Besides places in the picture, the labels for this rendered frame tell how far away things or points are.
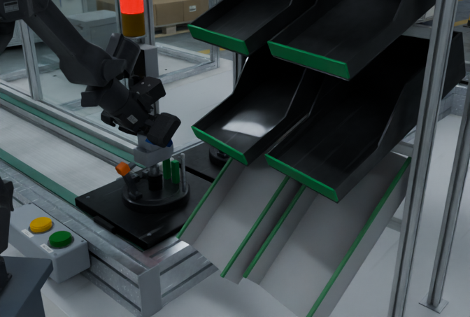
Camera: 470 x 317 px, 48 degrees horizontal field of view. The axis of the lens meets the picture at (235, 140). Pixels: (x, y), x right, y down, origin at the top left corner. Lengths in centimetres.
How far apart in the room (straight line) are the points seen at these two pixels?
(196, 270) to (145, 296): 13
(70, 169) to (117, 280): 47
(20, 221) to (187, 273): 35
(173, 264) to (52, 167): 54
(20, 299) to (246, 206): 37
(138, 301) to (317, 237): 34
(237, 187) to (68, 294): 39
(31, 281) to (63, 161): 69
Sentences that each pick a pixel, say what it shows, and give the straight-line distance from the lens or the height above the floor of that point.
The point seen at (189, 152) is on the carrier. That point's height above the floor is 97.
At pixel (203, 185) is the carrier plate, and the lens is 115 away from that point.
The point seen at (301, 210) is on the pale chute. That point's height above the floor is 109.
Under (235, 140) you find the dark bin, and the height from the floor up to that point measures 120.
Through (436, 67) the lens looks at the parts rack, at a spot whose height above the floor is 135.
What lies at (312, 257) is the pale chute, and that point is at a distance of 81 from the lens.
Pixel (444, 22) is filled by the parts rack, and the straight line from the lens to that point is 68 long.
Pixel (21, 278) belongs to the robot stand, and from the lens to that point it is 80.
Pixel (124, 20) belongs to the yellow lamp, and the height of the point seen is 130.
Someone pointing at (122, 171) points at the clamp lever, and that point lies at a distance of 103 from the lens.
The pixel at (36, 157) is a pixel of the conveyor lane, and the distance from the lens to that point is 149.
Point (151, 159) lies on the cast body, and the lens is 105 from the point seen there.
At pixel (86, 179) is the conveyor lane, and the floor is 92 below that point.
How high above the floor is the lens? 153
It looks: 24 degrees down
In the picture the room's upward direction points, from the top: straight up
